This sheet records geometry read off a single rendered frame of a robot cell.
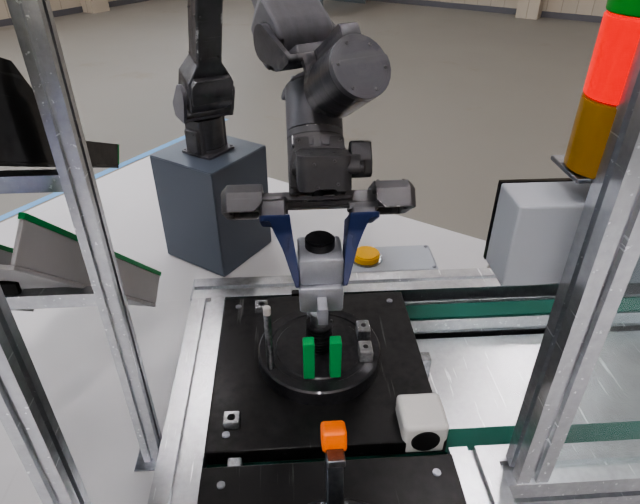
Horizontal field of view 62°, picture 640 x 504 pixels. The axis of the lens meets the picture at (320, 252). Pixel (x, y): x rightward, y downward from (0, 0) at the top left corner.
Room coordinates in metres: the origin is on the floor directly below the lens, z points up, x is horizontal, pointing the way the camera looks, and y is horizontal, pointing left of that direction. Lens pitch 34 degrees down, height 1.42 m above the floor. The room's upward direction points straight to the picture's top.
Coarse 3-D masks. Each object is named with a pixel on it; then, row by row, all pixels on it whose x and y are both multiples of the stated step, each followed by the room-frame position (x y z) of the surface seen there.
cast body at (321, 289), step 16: (304, 240) 0.46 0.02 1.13; (320, 240) 0.44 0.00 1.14; (336, 240) 0.46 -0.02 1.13; (304, 256) 0.43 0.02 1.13; (320, 256) 0.43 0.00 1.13; (336, 256) 0.43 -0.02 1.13; (304, 272) 0.42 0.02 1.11; (320, 272) 0.42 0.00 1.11; (336, 272) 0.42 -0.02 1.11; (304, 288) 0.42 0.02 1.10; (320, 288) 0.42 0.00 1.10; (336, 288) 0.42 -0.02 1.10; (304, 304) 0.41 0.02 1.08; (320, 304) 0.40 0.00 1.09; (336, 304) 0.42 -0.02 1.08; (320, 320) 0.40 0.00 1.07
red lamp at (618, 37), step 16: (608, 16) 0.34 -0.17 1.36; (624, 16) 0.33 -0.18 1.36; (608, 32) 0.34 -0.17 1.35; (624, 32) 0.33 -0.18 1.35; (608, 48) 0.33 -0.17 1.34; (624, 48) 0.32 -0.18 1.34; (592, 64) 0.34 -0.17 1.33; (608, 64) 0.33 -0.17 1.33; (624, 64) 0.32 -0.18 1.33; (592, 80) 0.34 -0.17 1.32; (608, 80) 0.33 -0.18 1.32; (624, 80) 0.32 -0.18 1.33; (592, 96) 0.33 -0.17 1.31; (608, 96) 0.33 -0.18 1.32
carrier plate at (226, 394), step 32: (224, 320) 0.51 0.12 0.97; (256, 320) 0.51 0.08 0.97; (384, 320) 0.51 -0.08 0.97; (224, 352) 0.46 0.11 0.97; (256, 352) 0.46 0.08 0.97; (384, 352) 0.46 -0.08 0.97; (416, 352) 0.46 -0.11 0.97; (224, 384) 0.41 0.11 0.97; (256, 384) 0.41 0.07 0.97; (384, 384) 0.41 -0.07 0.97; (416, 384) 0.41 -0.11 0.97; (256, 416) 0.36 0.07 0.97; (288, 416) 0.36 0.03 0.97; (320, 416) 0.36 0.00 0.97; (352, 416) 0.36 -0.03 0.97; (384, 416) 0.36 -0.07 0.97; (224, 448) 0.33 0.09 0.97; (256, 448) 0.33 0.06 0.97; (288, 448) 0.33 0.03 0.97; (320, 448) 0.33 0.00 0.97; (352, 448) 0.33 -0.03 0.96; (384, 448) 0.33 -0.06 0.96
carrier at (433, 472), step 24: (408, 456) 0.32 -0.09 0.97; (432, 456) 0.32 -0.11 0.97; (216, 480) 0.29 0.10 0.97; (240, 480) 0.29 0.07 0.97; (264, 480) 0.29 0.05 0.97; (288, 480) 0.29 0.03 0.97; (312, 480) 0.29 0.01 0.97; (360, 480) 0.29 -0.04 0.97; (384, 480) 0.29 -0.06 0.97; (408, 480) 0.29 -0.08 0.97; (432, 480) 0.29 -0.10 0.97; (456, 480) 0.29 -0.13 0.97
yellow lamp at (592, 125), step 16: (592, 112) 0.33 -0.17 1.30; (608, 112) 0.32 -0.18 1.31; (576, 128) 0.34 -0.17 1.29; (592, 128) 0.33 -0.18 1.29; (608, 128) 0.32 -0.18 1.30; (576, 144) 0.34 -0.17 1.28; (592, 144) 0.33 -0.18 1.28; (576, 160) 0.33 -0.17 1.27; (592, 160) 0.32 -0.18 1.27; (592, 176) 0.32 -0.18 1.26
